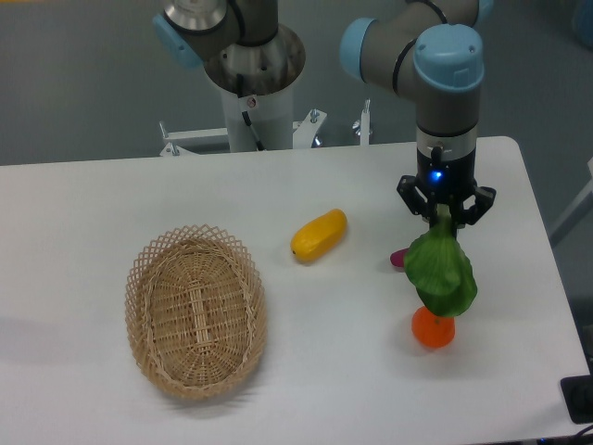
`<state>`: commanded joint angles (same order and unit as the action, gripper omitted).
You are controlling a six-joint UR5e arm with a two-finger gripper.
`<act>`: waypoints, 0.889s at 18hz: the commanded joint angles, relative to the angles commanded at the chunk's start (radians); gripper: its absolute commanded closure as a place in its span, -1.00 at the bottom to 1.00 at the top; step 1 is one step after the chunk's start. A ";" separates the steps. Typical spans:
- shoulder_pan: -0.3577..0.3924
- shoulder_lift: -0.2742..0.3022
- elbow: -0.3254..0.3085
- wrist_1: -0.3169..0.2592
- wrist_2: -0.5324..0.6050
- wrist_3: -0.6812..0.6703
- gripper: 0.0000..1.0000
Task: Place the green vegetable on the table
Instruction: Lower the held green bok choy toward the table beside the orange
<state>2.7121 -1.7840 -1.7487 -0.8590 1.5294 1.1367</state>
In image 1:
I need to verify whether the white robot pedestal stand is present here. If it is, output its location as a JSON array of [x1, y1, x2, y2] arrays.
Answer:
[[158, 73, 374, 157]]

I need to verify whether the woven wicker basket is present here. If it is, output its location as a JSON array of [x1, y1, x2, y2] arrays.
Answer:
[[125, 224, 268, 401]]

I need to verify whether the purple eggplant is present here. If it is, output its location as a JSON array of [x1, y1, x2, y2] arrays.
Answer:
[[389, 248, 408, 270]]

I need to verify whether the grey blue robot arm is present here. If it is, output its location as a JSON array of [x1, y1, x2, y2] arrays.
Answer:
[[153, 1, 496, 229]]

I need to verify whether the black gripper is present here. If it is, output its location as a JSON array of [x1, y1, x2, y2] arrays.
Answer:
[[397, 140, 497, 229]]

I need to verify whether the black device at table edge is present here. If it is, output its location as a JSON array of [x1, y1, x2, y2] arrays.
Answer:
[[560, 375, 592, 425]]

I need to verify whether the white frame at right edge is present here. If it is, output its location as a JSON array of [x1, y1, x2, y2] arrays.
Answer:
[[549, 159, 592, 248]]

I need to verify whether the orange fruit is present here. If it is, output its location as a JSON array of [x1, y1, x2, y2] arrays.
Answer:
[[411, 306, 456, 349]]

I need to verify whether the yellow mango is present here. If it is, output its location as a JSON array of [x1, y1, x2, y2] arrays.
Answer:
[[290, 209, 347, 263]]

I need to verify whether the green leafy vegetable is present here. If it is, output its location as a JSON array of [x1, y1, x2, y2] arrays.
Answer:
[[404, 204, 478, 318]]

